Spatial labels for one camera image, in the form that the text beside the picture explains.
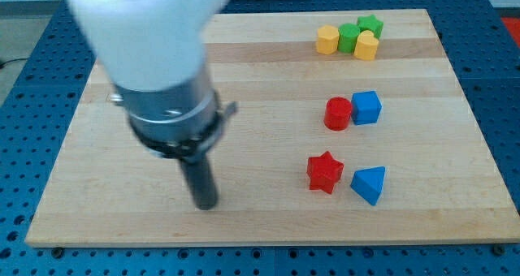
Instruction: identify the light wooden board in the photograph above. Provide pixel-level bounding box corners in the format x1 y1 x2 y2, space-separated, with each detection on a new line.
25 9 519 248

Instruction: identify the blue cube block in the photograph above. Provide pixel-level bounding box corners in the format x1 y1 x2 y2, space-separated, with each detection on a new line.
351 91 382 125

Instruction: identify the blue triangle block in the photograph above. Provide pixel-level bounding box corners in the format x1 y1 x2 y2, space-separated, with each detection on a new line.
350 166 386 206

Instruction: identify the green cylinder block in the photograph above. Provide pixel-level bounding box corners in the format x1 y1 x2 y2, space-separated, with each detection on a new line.
338 24 361 54

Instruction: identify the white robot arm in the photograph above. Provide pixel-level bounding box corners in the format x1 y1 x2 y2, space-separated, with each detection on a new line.
67 0 237 210

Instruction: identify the yellow hexagon block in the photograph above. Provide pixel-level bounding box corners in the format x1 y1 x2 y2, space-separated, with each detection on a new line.
315 25 340 55

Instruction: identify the red star block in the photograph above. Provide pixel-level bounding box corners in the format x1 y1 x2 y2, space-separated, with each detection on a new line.
306 151 344 194

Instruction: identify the red cylinder block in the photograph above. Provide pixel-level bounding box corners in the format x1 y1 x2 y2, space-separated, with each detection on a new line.
323 97 353 131

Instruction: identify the green star block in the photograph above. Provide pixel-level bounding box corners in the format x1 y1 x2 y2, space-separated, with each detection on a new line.
357 15 384 39

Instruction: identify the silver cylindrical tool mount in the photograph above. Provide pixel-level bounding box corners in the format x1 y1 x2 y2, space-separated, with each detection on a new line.
113 65 237 163

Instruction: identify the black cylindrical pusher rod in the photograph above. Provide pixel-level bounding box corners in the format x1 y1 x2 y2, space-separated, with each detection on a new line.
180 156 219 210

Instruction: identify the yellow heart block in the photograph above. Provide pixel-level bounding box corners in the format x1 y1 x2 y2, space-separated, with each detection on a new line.
353 30 379 61

